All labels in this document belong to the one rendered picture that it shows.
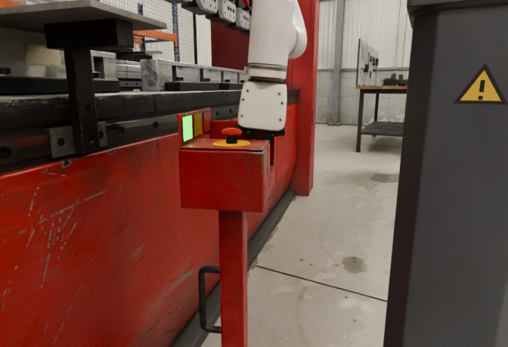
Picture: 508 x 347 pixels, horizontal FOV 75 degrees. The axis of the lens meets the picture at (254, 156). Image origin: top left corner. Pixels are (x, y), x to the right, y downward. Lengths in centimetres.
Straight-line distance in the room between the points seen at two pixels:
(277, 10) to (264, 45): 7
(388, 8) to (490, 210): 768
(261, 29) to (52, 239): 53
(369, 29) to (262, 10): 742
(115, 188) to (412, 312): 58
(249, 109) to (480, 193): 43
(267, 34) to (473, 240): 48
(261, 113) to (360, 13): 753
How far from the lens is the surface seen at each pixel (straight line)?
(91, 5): 52
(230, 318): 84
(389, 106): 795
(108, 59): 91
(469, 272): 54
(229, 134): 62
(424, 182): 49
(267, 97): 70
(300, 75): 266
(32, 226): 63
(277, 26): 69
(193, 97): 100
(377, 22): 808
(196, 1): 134
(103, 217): 73
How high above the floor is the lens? 89
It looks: 12 degrees down
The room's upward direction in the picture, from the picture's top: straight up
